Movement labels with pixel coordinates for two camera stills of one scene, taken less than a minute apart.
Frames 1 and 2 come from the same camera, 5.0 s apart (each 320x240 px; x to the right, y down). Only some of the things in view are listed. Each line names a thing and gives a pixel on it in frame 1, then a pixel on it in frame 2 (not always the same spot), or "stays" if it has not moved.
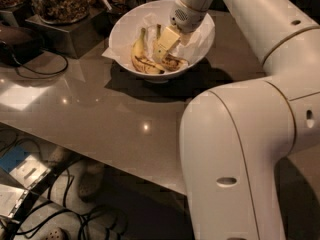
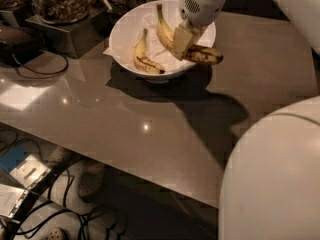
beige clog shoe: (91, 180) stays
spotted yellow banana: (140, 58) stays
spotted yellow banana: (169, 61) -> (194, 52)
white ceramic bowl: (144, 38) stays
